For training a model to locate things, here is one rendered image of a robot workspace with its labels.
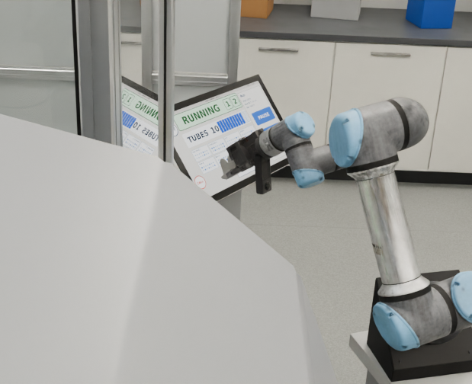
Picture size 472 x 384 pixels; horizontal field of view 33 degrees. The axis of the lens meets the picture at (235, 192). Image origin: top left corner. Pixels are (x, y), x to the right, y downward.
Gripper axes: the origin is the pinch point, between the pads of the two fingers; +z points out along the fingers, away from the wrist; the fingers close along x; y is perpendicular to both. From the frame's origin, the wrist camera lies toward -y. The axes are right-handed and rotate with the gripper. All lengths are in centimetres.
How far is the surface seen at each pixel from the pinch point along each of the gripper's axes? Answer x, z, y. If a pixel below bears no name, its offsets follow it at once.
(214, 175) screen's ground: 2.5, 1.3, 2.2
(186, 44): -59, 42, 55
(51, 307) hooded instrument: 146, -125, -8
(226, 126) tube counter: -12.4, 1.3, 14.3
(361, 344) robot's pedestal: 13, -27, -55
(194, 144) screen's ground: 3.6, 1.3, 12.9
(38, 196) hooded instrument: 139, -118, -2
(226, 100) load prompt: -17.9, 1.3, 21.5
